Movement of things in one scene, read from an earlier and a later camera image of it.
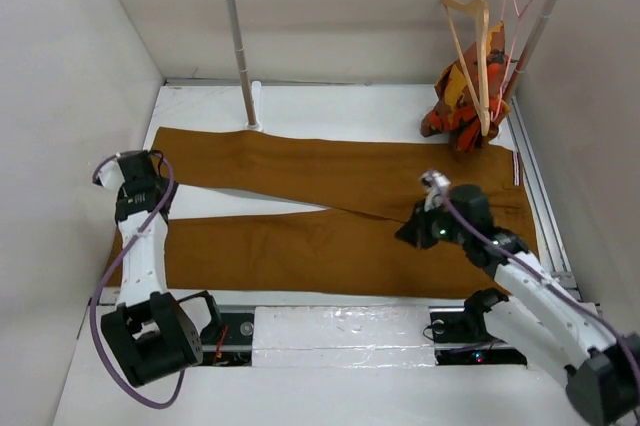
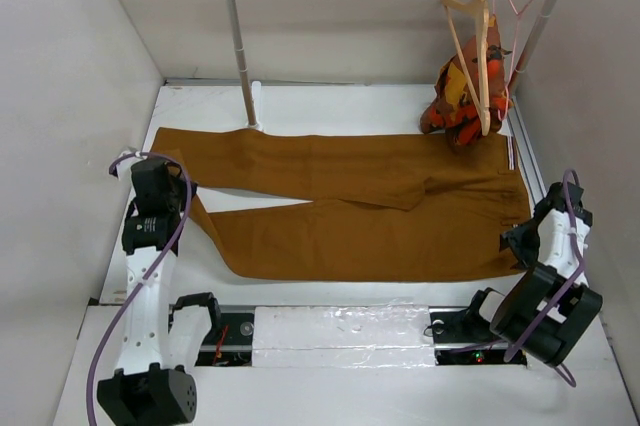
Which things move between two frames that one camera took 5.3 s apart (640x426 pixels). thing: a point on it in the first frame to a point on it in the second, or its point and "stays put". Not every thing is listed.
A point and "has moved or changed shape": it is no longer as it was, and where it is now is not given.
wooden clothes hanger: [480, 8] stays put
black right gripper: [418, 226] to [513, 239]
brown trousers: [369, 186] has moved or changed shape
